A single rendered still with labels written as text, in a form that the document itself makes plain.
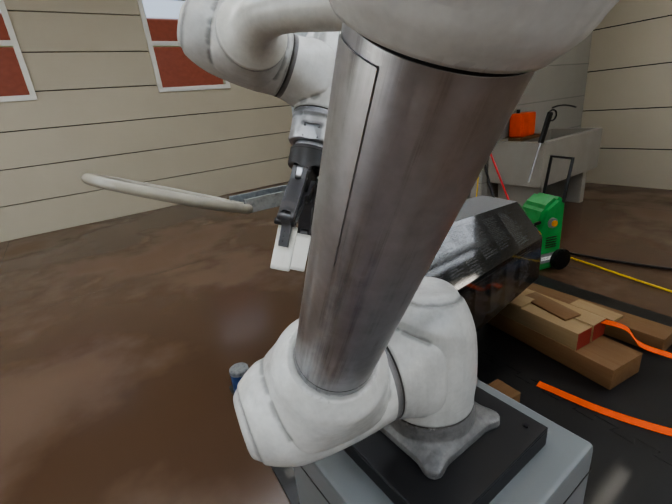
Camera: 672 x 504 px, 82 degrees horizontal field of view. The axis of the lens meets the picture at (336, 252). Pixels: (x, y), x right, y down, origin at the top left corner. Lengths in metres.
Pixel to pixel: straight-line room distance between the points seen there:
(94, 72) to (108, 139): 0.97
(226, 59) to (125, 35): 6.91
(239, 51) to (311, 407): 0.48
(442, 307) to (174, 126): 7.10
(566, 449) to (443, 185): 0.68
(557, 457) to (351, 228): 0.65
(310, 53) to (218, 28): 0.14
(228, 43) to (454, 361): 0.55
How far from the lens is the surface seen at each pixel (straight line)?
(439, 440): 0.71
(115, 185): 1.12
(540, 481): 0.78
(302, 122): 0.67
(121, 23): 7.56
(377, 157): 0.21
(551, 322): 2.34
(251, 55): 0.61
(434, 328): 0.58
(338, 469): 0.77
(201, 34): 0.65
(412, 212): 0.23
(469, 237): 1.92
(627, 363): 2.34
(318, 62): 0.68
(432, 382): 0.61
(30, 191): 7.32
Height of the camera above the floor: 1.39
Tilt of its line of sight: 21 degrees down
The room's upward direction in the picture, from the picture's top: 6 degrees counter-clockwise
